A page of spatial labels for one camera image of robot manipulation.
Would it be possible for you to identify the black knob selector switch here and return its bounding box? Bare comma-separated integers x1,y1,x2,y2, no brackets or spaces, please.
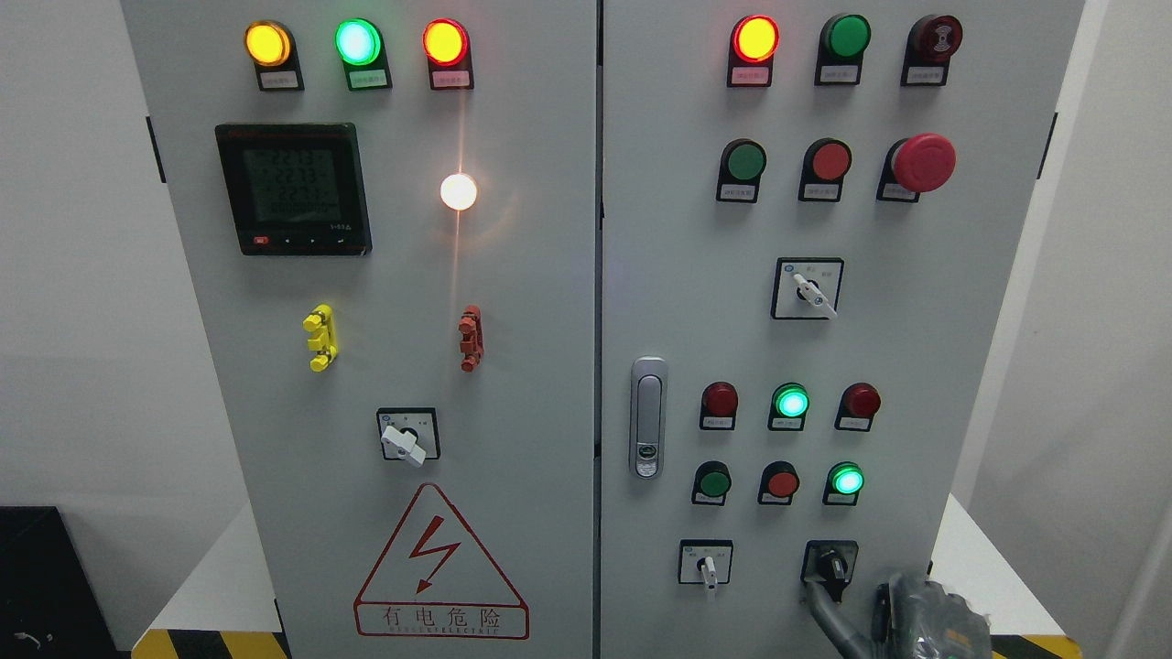
800,541,859,603

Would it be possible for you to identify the grey electrical cabinet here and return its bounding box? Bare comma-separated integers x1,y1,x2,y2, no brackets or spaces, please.
122,1,1084,658

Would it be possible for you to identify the red terminal connector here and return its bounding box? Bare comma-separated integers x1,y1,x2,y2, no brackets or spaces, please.
457,305,484,373

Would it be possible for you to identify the dark red indicator light left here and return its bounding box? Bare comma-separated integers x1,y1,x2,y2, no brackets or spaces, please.
699,381,738,432

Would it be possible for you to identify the dark red indicator light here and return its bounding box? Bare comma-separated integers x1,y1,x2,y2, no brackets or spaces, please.
834,381,883,432
699,381,738,432

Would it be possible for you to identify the white glowing indicator light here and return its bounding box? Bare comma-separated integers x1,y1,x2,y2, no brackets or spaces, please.
440,172,481,211

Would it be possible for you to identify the green push button lower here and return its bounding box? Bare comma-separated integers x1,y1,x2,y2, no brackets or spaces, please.
691,460,733,507

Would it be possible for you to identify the green push button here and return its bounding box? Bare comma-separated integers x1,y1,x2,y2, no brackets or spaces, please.
815,13,872,86
691,460,733,507

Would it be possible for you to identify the green lit indicator light middle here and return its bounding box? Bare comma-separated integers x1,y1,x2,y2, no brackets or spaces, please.
766,381,809,432

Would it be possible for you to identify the green push button second row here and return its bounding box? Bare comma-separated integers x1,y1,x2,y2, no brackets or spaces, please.
715,138,766,203

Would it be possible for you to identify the red push button lower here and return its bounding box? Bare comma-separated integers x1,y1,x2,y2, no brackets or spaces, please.
757,460,800,507

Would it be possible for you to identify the yellow terminal connector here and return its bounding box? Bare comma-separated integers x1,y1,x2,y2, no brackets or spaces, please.
302,304,338,373

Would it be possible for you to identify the dark red indicator light right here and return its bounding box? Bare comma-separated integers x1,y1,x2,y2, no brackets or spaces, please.
834,381,883,432

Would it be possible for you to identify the red push button second row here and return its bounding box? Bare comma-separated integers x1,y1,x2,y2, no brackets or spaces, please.
797,137,852,203

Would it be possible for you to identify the red electric hazard warning sticker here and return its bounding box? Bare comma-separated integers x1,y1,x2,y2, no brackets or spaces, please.
354,482,530,641

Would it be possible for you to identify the green lit button lower right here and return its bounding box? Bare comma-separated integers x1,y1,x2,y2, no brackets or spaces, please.
823,460,865,507

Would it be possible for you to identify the red indicator light top left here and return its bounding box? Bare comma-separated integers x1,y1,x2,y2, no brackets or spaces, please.
422,16,473,91

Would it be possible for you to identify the black digital power meter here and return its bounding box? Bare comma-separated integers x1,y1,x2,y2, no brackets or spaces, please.
216,124,373,257

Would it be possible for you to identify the red indicator light right door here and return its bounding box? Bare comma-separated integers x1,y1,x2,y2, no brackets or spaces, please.
727,14,781,88

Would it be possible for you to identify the green indicator light top left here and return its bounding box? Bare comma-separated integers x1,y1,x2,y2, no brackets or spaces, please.
334,16,393,91

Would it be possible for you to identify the red emergency stop button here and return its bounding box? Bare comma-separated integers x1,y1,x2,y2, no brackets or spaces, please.
875,133,956,203

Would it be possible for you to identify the green push button top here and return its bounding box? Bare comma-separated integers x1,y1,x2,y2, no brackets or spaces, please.
815,13,872,86

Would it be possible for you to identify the yellow indicator light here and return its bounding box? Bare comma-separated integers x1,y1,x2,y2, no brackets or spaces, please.
244,20,304,91

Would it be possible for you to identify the dark red buzzer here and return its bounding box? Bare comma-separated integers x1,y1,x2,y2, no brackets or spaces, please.
900,14,963,87

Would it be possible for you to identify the black box lower left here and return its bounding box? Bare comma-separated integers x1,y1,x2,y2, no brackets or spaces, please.
1,507,120,658

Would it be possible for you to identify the silver door lock handle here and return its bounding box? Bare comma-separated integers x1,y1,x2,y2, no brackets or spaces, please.
629,356,668,478

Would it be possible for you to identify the white selector switch left door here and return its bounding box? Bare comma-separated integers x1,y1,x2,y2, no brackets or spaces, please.
375,407,442,468

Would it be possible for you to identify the white selector switch upper right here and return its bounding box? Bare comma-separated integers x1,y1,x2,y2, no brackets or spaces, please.
770,257,844,320

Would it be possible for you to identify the white selector switch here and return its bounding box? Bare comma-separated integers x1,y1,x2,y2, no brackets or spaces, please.
677,538,735,600
770,257,844,320

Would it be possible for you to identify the white selector switch bottom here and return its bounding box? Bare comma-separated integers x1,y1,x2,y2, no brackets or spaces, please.
677,538,735,600

